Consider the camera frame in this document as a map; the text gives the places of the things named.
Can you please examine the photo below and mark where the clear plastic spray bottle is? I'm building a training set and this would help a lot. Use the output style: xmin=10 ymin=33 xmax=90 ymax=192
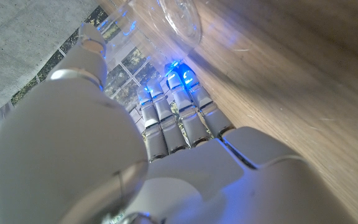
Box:
xmin=96 ymin=0 xmax=203 ymax=82

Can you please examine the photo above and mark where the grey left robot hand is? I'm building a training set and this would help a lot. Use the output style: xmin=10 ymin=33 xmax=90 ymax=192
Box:
xmin=0 ymin=22 xmax=358 ymax=224

